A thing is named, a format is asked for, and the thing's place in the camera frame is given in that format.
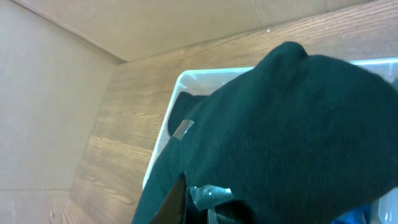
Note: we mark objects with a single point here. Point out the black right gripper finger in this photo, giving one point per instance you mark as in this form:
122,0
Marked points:
173,209

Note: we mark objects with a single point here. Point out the black garment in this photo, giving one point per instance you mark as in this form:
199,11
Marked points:
184,103
298,139

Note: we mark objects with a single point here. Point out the blue sequin glitter garment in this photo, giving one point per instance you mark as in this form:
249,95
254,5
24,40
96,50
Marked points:
360,215

